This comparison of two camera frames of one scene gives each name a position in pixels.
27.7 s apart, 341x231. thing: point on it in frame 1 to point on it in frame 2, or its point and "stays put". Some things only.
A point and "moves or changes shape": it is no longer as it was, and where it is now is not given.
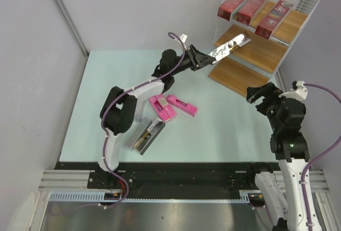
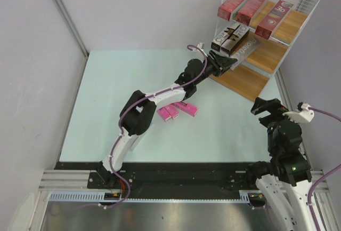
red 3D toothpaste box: x=273 y=18 stays put
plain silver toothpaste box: x=140 y=109 moves or changes shape
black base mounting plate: x=173 y=177 stays put
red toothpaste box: x=225 y=11 stays put
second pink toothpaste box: x=181 y=105 stays put
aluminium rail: x=66 y=180 stays put
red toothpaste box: x=251 y=6 stays put
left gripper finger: x=201 y=56 to x=222 y=58
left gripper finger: x=208 y=60 to x=227 y=65
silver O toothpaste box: x=148 y=135 to x=239 y=33
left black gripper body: x=192 y=61 to x=213 y=67
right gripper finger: x=250 y=92 to x=259 y=105
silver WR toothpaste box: x=225 y=49 to x=216 y=44
